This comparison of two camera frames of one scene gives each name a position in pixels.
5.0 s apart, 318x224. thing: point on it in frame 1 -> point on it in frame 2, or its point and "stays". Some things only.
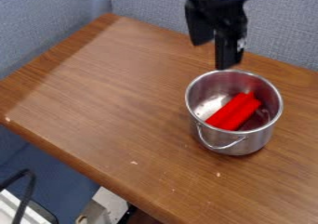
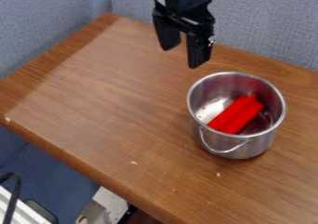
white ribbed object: x=37 y=214 stays
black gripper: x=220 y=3 -> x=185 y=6
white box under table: x=105 y=208 stays
